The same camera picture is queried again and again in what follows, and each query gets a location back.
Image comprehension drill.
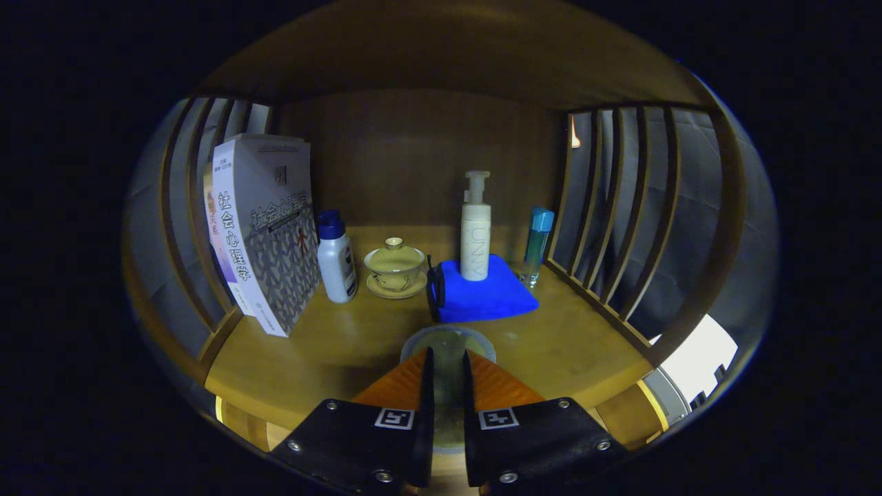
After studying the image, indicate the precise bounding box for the purple book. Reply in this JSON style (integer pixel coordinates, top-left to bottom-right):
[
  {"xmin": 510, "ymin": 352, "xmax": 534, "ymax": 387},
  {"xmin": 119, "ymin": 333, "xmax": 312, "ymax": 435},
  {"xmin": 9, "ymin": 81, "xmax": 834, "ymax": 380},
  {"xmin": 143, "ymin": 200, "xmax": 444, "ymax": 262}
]
[{"xmin": 202, "ymin": 162, "xmax": 238, "ymax": 314}]

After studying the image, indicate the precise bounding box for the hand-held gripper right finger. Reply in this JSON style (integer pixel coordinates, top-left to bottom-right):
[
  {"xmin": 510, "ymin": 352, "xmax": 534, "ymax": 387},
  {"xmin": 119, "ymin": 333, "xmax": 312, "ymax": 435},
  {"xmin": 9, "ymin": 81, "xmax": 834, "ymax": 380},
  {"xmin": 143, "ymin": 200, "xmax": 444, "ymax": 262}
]
[{"xmin": 462, "ymin": 349, "xmax": 629, "ymax": 495}]

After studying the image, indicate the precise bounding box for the clear bottle light blue cap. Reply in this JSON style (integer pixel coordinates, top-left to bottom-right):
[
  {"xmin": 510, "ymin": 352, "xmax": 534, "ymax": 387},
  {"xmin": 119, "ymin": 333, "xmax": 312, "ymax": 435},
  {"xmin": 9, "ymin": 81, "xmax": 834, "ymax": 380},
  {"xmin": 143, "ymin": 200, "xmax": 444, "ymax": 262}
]
[{"xmin": 520, "ymin": 207, "xmax": 555, "ymax": 289}]

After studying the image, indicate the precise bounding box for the brown wooden cabinet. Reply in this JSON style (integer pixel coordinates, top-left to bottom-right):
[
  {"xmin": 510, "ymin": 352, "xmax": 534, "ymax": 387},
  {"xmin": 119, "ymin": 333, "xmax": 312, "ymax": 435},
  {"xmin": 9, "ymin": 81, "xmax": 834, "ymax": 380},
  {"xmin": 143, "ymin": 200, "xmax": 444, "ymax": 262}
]
[{"xmin": 123, "ymin": 0, "xmax": 759, "ymax": 493}]

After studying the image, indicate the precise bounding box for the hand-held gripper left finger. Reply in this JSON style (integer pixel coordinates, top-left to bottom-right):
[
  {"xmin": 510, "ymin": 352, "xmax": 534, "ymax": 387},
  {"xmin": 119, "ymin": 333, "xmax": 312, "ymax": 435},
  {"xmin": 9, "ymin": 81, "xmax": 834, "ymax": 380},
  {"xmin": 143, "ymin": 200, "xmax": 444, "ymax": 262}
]
[{"xmin": 267, "ymin": 347, "xmax": 436, "ymax": 493}]

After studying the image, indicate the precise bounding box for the green ornament grey stone base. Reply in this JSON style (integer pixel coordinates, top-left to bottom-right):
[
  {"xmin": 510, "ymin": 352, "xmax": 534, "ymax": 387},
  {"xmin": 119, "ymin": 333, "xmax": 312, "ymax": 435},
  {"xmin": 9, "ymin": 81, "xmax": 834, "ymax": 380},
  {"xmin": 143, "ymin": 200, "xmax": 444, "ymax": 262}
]
[{"xmin": 400, "ymin": 325, "xmax": 498, "ymax": 455}]

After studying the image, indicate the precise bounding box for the beige saucer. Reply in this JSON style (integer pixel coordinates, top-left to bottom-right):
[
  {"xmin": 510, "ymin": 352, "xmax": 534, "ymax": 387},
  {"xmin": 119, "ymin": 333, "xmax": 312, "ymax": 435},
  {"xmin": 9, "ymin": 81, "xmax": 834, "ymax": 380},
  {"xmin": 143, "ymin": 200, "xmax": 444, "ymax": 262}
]
[{"xmin": 365, "ymin": 272, "xmax": 429, "ymax": 300}]

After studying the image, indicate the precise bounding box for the beige lidded tea cup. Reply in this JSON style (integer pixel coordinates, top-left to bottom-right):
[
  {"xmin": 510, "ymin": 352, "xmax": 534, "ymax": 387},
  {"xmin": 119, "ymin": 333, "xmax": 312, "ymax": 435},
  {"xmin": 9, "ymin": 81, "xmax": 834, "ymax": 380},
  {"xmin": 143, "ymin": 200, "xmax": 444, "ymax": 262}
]
[{"xmin": 363, "ymin": 237, "xmax": 427, "ymax": 291}]

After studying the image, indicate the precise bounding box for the wooden countertop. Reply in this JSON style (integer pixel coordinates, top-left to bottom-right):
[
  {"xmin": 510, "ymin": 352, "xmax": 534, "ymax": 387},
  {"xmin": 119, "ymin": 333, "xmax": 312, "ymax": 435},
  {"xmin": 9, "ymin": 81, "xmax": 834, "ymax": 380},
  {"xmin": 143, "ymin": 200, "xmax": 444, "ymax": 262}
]
[{"xmin": 205, "ymin": 226, "xmax": 655, "ymax": 431}]

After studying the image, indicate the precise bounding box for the white bottle dark blue cap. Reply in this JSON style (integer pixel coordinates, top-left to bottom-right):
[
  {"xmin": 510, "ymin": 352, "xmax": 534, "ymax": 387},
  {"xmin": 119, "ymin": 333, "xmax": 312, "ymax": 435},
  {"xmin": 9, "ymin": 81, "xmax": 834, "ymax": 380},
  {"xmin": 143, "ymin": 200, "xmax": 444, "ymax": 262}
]
[{"xmin": 316, "ymin": 209, "xmax": 358, "ymax": 304}]

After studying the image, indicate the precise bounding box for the white drawer unit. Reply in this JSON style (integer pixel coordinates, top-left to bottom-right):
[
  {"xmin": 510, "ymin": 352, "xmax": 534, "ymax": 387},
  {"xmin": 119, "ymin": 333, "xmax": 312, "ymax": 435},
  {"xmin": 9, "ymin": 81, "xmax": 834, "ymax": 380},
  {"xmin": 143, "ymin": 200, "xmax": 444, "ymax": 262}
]
[{"xmin": 644, "ymin": 313, "xmax": 739, "ymax": 424}]

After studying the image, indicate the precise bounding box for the thick white patterned book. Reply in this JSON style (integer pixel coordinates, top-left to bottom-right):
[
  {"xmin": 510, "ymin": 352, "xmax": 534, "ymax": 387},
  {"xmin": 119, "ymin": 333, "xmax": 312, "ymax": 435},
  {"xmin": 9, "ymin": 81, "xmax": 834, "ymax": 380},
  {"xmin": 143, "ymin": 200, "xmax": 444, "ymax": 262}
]
[{"xmin": 212, "ymin": 133, "xmax": 322, "ymax": 338}]

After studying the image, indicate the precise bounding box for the blue folded cloth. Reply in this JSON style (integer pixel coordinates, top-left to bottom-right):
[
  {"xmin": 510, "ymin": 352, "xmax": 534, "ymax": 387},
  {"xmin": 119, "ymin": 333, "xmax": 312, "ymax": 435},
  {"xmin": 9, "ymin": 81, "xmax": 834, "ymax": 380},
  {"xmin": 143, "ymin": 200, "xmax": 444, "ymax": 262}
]
[{"xmin": 426, "ymin": 254, "xmax": 540, "ymax": 324}]

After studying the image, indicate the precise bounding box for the white pump bottle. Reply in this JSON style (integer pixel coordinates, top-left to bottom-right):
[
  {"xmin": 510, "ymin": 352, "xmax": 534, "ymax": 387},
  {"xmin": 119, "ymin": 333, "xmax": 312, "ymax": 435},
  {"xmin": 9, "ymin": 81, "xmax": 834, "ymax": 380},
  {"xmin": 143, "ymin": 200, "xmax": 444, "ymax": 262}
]
[{"xmin": 460, "ymin": 170, "xmax": 493, "ymax": 282}]

